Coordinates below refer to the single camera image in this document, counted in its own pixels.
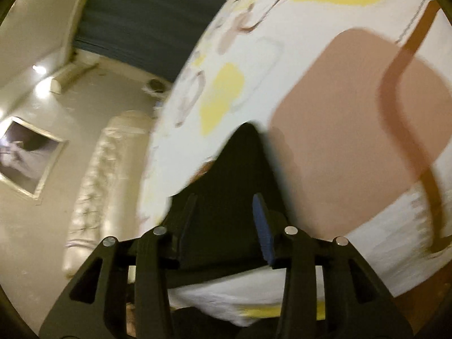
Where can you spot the dark teal curtain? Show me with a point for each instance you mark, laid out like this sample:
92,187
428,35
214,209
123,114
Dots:
148,17

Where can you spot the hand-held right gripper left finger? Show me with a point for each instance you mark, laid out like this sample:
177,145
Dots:
187,226

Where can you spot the ceiling light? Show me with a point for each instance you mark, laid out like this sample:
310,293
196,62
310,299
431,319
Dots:
39,70

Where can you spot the white air conditioner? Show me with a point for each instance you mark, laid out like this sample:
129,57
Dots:
70,77

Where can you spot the framed wall picture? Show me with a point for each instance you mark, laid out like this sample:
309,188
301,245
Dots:
28,155

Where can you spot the black pants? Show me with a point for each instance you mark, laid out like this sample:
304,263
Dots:
240,169

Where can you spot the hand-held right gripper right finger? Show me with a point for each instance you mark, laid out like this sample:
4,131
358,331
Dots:
263,229

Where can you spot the printed white bed sheet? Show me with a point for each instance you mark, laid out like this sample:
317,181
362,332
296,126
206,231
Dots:
317,77

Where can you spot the cream tufted headboard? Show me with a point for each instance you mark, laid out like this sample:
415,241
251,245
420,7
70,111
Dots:
106,183

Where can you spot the small white desk fan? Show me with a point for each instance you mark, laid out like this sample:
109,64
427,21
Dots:
155,86

